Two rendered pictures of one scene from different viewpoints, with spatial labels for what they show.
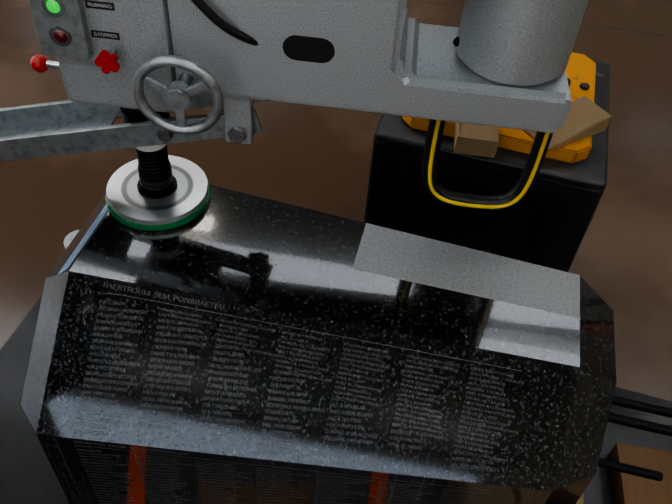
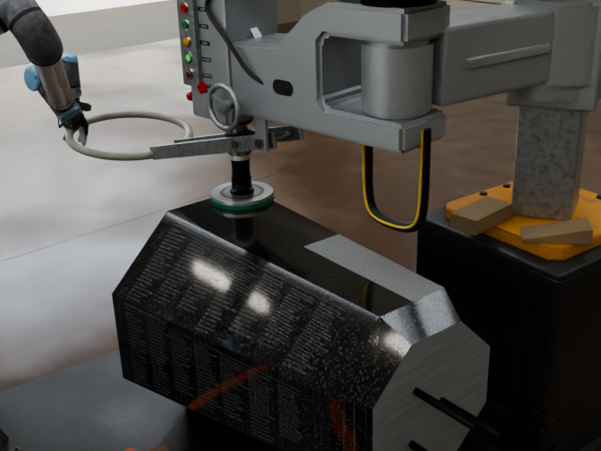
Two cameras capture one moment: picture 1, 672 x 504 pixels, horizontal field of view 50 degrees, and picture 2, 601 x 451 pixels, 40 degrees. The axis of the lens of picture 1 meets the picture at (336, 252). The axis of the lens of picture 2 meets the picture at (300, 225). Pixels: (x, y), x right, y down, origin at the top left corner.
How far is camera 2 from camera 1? 1.67 m
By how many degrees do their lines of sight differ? 41
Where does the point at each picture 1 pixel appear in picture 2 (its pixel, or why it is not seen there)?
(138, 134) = (225, 144)
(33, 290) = not seen: hidden behind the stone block
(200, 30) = (242, 75)
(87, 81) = (200, 102)
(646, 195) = not seen: outside the picture
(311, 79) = (284, 106)
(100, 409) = (142, 286)
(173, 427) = (166, 304)
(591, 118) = (575, 229)
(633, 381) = not seen: outside the picture
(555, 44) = (391, 90)
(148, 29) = (222, 72)
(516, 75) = (373, 109)
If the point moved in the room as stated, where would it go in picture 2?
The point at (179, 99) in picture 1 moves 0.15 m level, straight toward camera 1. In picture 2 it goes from (221, 106) to (194, 119)
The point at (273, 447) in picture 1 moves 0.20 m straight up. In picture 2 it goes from (203, 327) to (198, 266)
